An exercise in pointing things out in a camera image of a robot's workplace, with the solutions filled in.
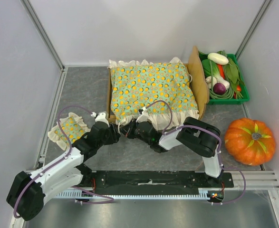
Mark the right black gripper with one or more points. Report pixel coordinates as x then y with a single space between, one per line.
131 129

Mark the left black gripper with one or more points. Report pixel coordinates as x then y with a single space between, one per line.
114 136

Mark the small lemon print pillow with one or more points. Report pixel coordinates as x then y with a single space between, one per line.
73 126

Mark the large lemon print cushion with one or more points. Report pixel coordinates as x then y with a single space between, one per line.
163 88

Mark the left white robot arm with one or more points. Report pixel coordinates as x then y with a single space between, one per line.
31 191

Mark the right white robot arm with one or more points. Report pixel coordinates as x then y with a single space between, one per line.
200 137

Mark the white toy mushroom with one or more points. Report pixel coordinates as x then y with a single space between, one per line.
211 81

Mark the purple toy onion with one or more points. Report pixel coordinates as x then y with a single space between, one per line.
219 89

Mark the toy bok choy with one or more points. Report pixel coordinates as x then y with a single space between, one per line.
210 68

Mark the green toy long beans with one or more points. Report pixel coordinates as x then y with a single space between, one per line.
229 92

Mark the orange toy carrot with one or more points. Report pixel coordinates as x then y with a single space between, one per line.
221 71

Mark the white toy radish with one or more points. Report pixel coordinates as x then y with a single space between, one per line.
218 58

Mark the green toy spinach leaves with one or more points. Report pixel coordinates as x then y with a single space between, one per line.
232 71

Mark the orange toy pumpkin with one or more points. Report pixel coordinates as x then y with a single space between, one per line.
250 142

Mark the green plastic tray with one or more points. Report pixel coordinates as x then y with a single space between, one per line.
238 98

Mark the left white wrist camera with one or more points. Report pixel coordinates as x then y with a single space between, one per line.
100 117

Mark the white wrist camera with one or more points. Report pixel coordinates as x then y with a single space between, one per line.
143 115
100 117

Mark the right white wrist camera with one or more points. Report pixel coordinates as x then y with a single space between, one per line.
143 115

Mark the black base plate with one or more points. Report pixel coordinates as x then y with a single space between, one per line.
153 182

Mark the wooden pet bed frame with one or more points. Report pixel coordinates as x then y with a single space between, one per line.
198 85

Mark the grey slotted cable duct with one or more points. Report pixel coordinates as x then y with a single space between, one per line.
80 195

